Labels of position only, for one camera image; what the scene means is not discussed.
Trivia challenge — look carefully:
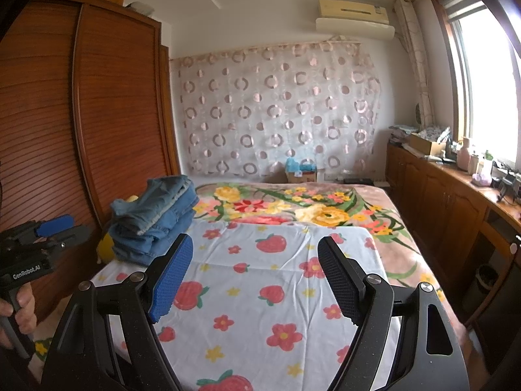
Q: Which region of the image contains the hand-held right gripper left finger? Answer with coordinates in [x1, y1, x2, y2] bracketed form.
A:
[43, 233, 195, 391]

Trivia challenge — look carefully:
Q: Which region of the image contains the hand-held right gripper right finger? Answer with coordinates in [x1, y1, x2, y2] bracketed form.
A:
[317, 235, 469, 391]

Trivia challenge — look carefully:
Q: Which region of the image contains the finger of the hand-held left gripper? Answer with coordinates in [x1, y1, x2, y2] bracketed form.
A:
[45, 224, 93, 253]
[35, 214, 75, 238]

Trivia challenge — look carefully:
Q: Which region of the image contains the person's left hand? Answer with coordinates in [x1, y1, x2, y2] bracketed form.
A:
[0, 283, 38, 349]

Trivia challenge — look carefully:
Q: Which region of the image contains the pile of folded jeans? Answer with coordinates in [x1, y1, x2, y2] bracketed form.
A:
[106, 183, 200, 267]

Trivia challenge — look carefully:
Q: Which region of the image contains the floral blanket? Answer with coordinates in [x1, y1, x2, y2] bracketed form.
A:
[191, 181, 467, 326]

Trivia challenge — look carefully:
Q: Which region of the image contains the strawberry-print white sheet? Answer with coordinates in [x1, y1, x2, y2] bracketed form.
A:
[87, 220, 401, 391]

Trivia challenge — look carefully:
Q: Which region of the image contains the wooden wardrobe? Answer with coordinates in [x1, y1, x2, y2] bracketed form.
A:
[0, 0, 182, 326]

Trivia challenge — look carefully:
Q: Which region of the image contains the wooden cabinet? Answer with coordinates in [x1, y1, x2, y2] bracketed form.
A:
[385, 140, 521, 335]

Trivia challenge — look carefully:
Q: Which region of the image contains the dark waste bin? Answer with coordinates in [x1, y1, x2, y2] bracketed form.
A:
[474, 265, 500, 300]

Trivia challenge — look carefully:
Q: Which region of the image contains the pile of patterned cloth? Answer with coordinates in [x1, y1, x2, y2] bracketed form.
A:
[388, 124, 450, 143]

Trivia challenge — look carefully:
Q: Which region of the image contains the pink bottle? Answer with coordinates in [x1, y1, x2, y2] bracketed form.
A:
[456, 136, 473, 170]

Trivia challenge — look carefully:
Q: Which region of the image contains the circle-patterned sheer curtain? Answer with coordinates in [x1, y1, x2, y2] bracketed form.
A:
[169, 41, 383, 178]

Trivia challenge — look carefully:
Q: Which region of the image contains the black tripod device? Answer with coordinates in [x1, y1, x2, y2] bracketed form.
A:
[490, 163, 521, 205]

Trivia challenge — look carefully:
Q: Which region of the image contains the patterned window curtain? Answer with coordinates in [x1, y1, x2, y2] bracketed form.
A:
[393, 0, 434, 129]

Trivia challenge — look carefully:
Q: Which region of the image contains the window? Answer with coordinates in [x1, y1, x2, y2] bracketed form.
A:
[431, 0, 521, 159]

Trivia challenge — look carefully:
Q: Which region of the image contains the beige air conditioner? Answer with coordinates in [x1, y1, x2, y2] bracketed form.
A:
[315, 0, 396, 41]

